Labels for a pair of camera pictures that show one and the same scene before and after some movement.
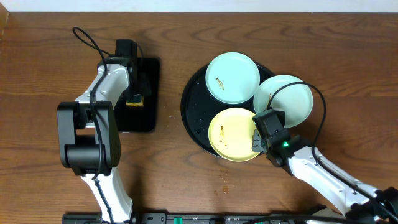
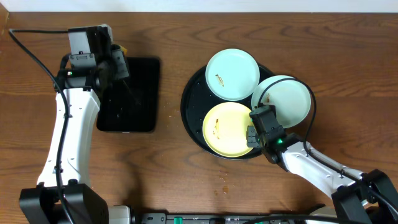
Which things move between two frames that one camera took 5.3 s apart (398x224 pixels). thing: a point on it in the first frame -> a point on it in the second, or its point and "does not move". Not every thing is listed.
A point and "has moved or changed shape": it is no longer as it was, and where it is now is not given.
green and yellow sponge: x=132 y=103 has moved or changed shape
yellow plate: x=231 y=135 has moved or changed shape
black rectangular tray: x=146 y=76 does not move
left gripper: x=135 y=92 -> x=119 y=64
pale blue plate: x=295 y=100 does not move
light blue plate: x=232 y=78 does not move
